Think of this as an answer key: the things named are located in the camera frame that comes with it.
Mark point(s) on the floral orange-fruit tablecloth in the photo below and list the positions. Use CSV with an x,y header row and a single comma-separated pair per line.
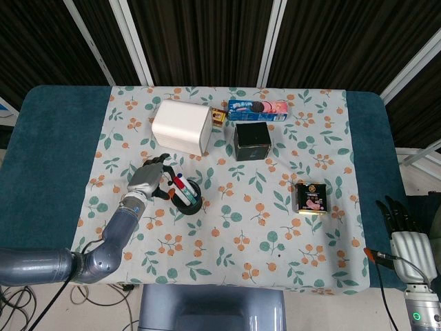
x,y
241,227

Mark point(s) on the aluminium frame profile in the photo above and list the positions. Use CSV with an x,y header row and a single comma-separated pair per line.
x,y
418,160

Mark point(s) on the small brown yellow box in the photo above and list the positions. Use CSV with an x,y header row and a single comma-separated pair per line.
x,y
218,116

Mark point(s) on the blue cap marker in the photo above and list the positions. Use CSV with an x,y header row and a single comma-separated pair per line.
x,y
181,175

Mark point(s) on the white blue panel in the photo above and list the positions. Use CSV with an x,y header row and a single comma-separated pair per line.
x,y
6,108

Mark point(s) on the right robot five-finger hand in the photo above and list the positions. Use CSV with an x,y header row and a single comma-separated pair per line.
x,y
413,255

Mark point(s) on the white partition post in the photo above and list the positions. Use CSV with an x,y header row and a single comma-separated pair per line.
x,y
90,43
413,65
272,41
132,41

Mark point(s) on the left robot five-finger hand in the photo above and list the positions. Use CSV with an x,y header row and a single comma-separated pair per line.
x,y
146,177

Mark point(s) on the black gold luncheon meat tin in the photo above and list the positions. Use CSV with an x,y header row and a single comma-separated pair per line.
x,y
311,200

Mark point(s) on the left robot arm grey-blue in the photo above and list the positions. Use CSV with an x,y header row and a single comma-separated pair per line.
x,y
113,231

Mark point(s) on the black mesh pen holder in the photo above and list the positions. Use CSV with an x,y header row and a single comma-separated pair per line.
x,y
189,210

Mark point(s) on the white plastic storage box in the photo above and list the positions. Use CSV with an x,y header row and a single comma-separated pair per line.
x,y
179,124

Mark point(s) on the red-capped white marker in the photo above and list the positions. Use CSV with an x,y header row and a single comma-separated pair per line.
x,y
179,182

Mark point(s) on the teal fabric table cover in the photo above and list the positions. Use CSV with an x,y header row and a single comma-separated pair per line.
x,y
51,155

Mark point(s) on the blue pink cookie box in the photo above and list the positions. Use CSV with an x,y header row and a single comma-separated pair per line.
x,y
258,109

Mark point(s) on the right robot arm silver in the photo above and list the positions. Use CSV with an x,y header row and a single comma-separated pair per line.
x,y
423,310

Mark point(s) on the black cardboard cube box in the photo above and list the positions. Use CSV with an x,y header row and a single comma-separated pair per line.
x,y
252,141

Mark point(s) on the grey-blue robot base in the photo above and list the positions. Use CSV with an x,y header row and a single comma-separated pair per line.
x,y
210,308

